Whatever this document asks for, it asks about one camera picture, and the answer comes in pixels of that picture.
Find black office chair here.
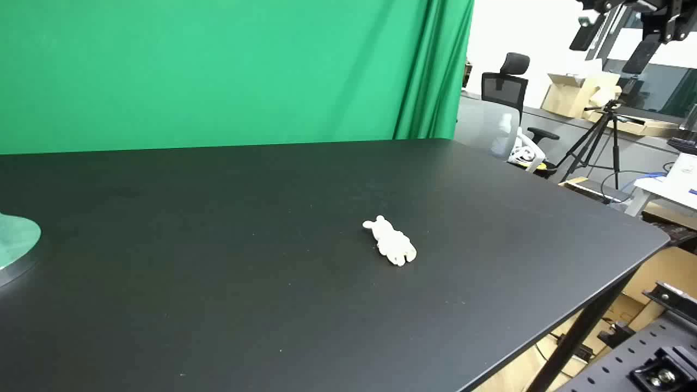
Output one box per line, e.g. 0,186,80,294
479,49,562,143

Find white flat box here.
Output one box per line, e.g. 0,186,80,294
632,152,697,214

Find green round mat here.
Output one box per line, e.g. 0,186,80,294
0,210,43,271

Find black table leg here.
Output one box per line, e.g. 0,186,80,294
524,269,637,392

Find black metal bracket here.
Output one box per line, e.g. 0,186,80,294
641,278,697,330

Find green backdrop curtain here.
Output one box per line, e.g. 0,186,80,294
0,0,476,156

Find white patterned bag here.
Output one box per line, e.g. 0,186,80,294
506,133,547,169

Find black perforated metal board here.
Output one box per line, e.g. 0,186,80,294
555,316,697,392

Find open cardboard box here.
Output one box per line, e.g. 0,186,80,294
540,70,622,121

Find grey translucent chair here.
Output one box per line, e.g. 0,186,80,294
454,93,522,160

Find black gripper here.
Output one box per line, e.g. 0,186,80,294
568,0,697,76

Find black camera tripod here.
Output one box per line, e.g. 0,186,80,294
555,99,628,193

